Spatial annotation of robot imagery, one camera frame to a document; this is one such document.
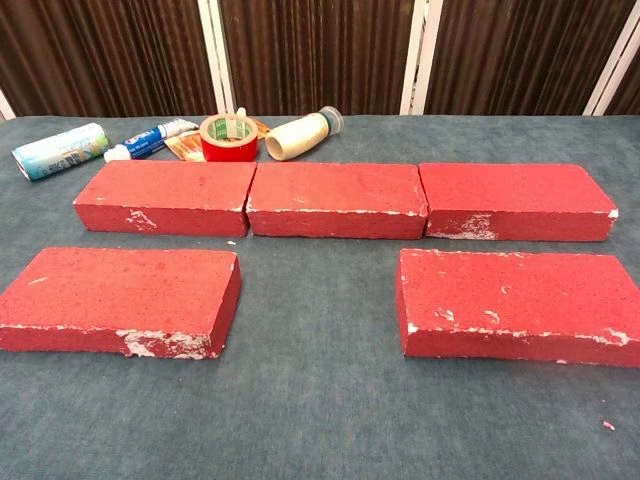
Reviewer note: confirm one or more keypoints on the red foam brick white specks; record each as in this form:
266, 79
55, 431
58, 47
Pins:
515, 300

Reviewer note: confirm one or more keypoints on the red tape roll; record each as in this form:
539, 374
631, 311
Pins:
227, 151

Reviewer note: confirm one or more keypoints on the orange spout pouch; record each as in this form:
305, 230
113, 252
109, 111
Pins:
186, 147

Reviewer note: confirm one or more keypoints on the cream bottle clear cap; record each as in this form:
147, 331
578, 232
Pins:
297, 137

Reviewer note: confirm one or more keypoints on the blue felt table cover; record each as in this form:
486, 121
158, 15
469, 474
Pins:
320, 400

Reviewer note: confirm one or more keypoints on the blue white cylindrical canister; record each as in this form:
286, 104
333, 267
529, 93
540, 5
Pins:
60, 150

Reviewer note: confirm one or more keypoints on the blue white toothpaste tube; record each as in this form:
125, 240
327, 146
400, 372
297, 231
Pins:
145, 140

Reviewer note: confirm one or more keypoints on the red foam brick heavily chipped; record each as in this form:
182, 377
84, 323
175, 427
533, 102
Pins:
115, 290

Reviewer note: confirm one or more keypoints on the small red white crumb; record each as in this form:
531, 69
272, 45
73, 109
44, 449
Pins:
608, 425

